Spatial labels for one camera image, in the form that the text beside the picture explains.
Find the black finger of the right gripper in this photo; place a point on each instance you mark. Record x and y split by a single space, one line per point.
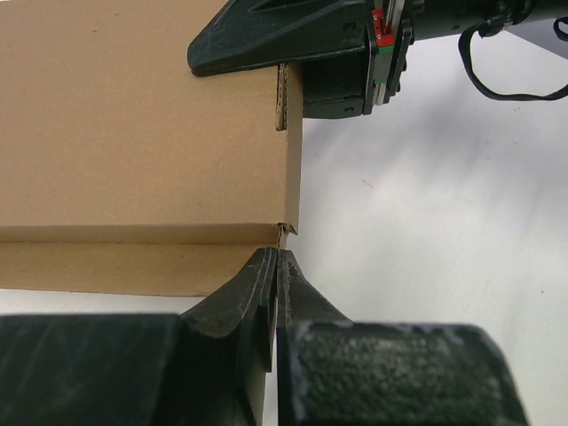
246 35

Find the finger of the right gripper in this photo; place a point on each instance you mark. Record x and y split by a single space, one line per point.
338 87

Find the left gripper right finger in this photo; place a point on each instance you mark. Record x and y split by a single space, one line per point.
335 371

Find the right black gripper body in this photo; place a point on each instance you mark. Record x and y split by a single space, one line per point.
390 33

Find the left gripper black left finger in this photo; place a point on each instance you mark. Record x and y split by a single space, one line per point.
206 366

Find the brown cardboard box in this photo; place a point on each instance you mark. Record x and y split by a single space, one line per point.
121 171

